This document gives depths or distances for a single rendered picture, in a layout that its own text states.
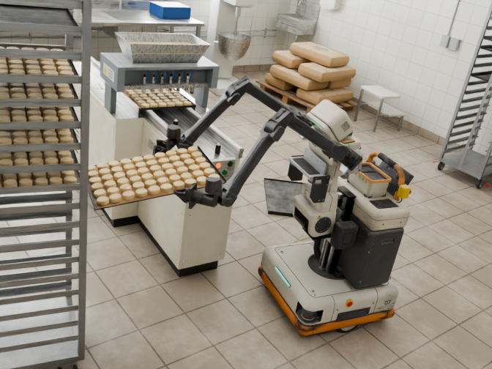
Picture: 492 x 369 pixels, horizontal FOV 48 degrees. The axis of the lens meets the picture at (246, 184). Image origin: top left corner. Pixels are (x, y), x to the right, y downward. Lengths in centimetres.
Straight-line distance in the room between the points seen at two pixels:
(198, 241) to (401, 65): 444
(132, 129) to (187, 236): 82
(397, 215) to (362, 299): 55
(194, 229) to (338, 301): 96
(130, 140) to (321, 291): 158
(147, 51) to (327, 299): 188
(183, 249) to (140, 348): 69
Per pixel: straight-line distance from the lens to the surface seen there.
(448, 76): 685
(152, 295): 343
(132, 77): 367
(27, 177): 240
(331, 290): 325
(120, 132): 367
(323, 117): 283
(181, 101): 385
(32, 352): 289
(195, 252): 349
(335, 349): 331
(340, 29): 786
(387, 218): 308
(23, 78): 214
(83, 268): 252
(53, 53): 212
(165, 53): 366
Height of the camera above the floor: 215
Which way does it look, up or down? 26 degrees down
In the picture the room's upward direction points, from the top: 9 degrees clockwise
